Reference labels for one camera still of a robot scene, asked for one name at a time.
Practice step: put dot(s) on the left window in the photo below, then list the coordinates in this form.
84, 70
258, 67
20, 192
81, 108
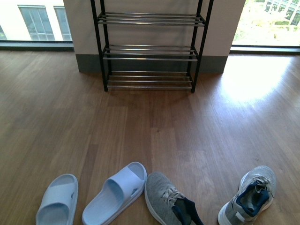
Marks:
34, 25

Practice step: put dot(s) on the grey knit sneaker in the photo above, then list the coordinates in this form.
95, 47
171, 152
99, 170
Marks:
256, 193
168, 205

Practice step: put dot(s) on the light blue right slipper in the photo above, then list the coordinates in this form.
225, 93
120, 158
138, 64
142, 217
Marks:
118, 192

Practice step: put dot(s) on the light blue slipper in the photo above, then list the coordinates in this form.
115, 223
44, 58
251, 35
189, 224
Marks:
118, 192
59, 202

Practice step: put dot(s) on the right window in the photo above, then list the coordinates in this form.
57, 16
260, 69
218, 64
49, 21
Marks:
268, 26

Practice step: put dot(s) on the black metal shoe rack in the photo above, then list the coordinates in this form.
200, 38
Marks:
142, 66

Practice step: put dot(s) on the light blue left slipper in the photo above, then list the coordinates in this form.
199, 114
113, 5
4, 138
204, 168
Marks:
59, 202

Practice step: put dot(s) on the window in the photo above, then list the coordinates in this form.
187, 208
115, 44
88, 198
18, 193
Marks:
268, 26
34, 25

